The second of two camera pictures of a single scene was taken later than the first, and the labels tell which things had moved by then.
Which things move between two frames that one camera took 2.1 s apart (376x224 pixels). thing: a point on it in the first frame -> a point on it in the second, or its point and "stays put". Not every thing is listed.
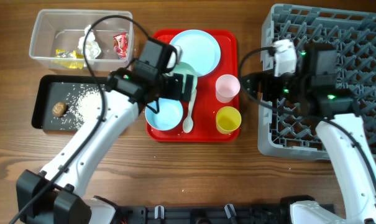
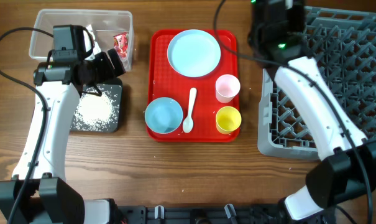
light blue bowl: x=169 y=116 stays put
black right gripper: x=267 y=79 -> x=296 y=9
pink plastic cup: x=227 y=86 stays put
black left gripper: x=174 y=91 -> x=108 y=73
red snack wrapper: x=121 y=45 stays put
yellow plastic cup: x=227 y=119 stays put
